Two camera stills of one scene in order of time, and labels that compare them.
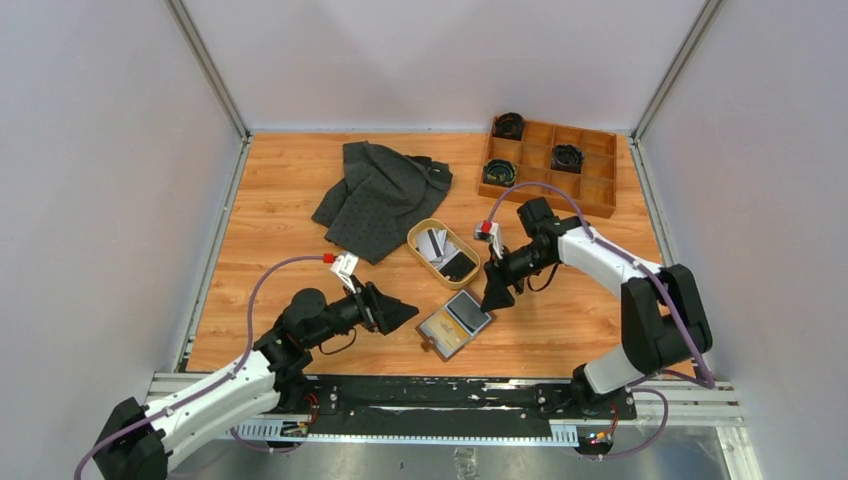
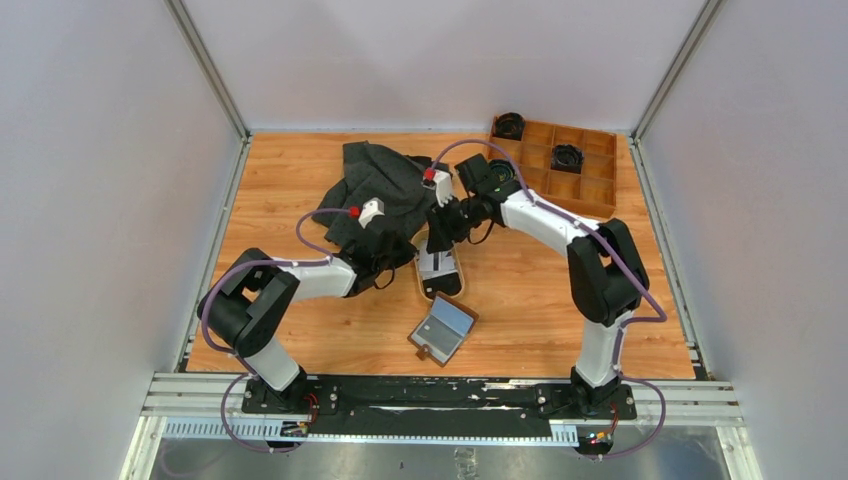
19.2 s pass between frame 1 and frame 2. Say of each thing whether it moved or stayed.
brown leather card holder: moved
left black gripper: moved
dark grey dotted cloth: stayed
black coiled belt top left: stayed
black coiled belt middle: stayed
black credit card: moved
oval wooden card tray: moved
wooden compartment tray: stayed
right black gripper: moved
